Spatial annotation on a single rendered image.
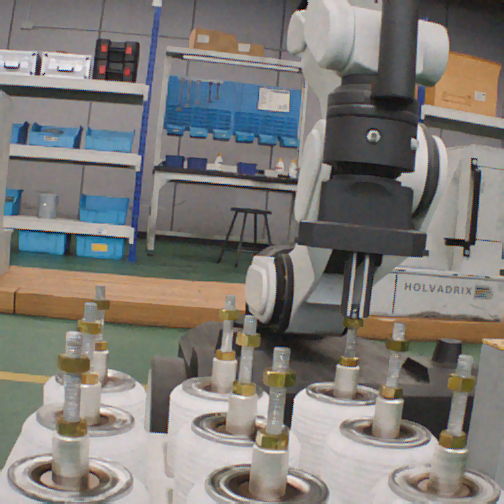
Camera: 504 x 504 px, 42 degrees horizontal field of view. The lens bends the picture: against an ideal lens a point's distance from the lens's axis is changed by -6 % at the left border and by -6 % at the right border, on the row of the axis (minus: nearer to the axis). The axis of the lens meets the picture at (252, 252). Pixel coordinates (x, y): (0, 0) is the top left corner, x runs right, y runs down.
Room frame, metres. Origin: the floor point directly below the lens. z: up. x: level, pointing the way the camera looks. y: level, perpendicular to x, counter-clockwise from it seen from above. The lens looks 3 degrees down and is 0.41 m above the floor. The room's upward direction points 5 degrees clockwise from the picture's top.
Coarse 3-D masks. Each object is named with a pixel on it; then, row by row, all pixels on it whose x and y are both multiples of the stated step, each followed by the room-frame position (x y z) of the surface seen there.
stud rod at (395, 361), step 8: (400, 328) 0.52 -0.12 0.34; (392, 336) 0.52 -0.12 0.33; (400, 336) 0.52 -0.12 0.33; (392, 352) 0.52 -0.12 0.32; (400, 352) 0.52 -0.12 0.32; (392, 360) 0.52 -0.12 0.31; (400, 360) 0.52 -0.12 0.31; (392, 368) 0.52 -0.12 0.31; (400, 368) 0.52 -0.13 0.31; (392, 376) 0.52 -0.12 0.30; (392, 384) 0.52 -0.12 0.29
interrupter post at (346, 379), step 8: (336, 368) 0.64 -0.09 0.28; (344, 368) 0.63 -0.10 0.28; (352, 368) 0.63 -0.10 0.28; (336, 376) 0.64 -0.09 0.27; (344, 376) 0.63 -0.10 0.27; (352, 376) 0.63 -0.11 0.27; (336, 384) 0.64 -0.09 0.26; (344, 384) 0.63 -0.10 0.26; (352, 384) 0.63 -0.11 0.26; (336, 392) 0.63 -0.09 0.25; (344, 392) 0.63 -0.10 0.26; (352, 392) 0.63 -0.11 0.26
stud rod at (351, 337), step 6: (354, 306) 0.64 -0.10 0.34; (354, 312) 0.64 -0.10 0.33; (354, 318) 0.64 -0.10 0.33; (348, 330) 0.64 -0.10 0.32; (354, 330) 0.64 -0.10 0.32; (348, 336) 0.64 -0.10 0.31; (354, 336) 0.64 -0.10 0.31; (348, 342) 0.64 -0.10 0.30; (354, 342) 0.64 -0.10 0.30; (348, 348) 0.64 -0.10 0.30; (354, 348) 0.64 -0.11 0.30; (348, 354) 0.64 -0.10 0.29; (354, 354) 0.64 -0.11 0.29
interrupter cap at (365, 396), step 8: (312, 384) 0.66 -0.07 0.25; (320, 384) 0.67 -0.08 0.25; (328, 384) 0.67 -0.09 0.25; (312, 392) 0.63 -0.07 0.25; (320, 392) 0.63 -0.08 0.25; (328, 392) 0.65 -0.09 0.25; (360, 392) 0.65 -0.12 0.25; (368, 392) 0.65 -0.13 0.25; (376, 392) 0.65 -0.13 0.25; (320, 400) 0.61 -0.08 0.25; (328, 400) 0.61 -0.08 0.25; (336, 400) 0.61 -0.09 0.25; (344, 400) 0.61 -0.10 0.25; (352, 400) 0.61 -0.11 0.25; (360, 400) 0.61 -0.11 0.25; (368, 400) 0.62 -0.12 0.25
